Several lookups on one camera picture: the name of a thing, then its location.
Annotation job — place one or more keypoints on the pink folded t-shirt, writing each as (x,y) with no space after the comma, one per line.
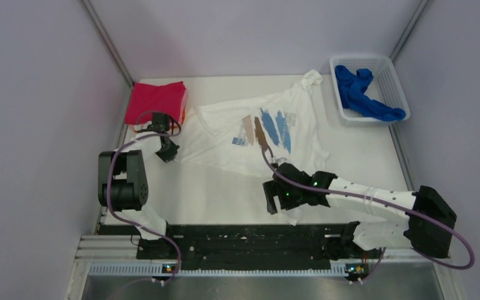
(182,114)

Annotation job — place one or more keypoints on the magenta folded t-shirt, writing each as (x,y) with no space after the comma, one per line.
(144,97)

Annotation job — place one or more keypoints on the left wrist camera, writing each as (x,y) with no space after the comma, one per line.
(159,123)

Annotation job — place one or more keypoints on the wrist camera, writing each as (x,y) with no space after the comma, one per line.
(159,123)
(279,160)

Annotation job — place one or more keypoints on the left corner metal post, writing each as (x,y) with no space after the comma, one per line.
(108,43)

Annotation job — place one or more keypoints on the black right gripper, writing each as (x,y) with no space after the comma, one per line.
(274,187)

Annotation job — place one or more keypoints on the blue t-shirt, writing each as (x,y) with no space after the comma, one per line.
(352,88)

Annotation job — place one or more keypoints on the white printed t-shirt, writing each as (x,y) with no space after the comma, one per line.
(225,147)

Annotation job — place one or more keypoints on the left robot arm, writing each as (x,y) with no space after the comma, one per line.
(123,187)

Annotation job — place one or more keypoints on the white slotted cable duct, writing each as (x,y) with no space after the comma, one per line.
(164,270)

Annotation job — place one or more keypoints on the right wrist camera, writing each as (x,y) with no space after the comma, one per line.
(279,160)

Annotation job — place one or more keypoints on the white plastic basket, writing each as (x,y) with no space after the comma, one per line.
(385,87)

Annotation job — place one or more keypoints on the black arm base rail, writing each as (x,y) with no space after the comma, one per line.
(256,247)

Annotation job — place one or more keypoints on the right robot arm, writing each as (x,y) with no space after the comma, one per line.
(421,219)

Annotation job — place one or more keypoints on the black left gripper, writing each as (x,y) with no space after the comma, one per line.
(170,155)

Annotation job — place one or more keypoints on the corner metal post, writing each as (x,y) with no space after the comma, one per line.
(419,12)
(108,43)

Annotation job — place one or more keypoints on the right corner metal post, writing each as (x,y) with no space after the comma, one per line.
(419,12)

